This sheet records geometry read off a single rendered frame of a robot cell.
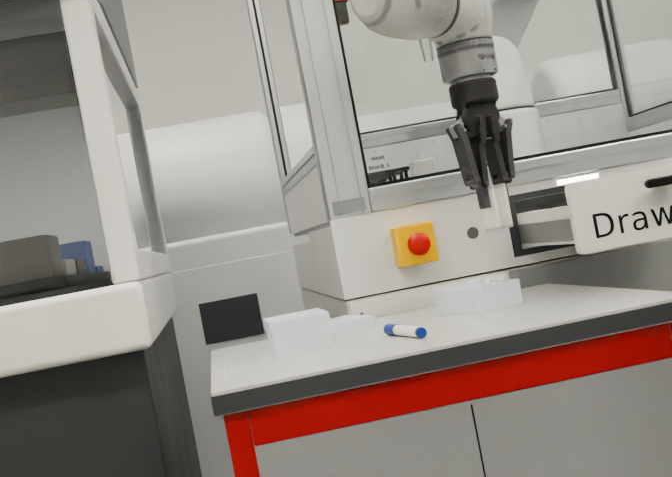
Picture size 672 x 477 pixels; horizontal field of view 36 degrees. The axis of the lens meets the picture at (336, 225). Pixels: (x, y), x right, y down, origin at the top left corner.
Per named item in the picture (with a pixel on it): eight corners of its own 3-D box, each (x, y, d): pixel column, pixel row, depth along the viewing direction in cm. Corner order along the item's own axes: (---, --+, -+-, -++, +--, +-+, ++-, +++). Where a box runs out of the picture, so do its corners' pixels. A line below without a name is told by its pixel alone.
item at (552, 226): (740, 213, 160) (733, 174, 160) (585, 243, 157) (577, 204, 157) (635, 222, 199) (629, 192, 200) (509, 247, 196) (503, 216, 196)
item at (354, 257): (862, 197, 197) (847, 123, 197) (344, 300, 184) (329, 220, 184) (651, 218, 291) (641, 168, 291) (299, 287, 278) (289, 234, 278)
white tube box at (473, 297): (523, 302, 159) (519, 278, 159) (477, 313, 155) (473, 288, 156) (482, 303, 170) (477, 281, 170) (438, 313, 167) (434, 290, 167)
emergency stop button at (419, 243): (433, 253, 179) (429, 230, 179) (411, 257, 178) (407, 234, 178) (429, 253, 182) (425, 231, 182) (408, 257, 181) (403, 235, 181)
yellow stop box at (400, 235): (441, 260, 181) (433, 220, 181) (401, 268, 180) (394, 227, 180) (434, 260, 186) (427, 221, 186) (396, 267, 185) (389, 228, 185)
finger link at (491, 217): (494, 184, 159) (490, 185, 159) (502, 228, 159) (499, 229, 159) (480, 187, 162) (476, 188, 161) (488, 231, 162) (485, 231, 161)
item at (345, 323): (376, 324, 168) (374, 314, 168) (327, 335, 165) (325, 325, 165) (349, 323, 180) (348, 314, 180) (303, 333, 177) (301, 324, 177)
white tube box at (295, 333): (335, 346, 146) (328, 311, 146) (275, 359, 145) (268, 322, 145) (324, 340, 159) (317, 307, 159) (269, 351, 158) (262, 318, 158)
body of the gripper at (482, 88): (469, 76, 156) (481, 136, 156) (506, 73, 161) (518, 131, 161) (435, 87, 162) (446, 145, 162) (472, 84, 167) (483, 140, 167)
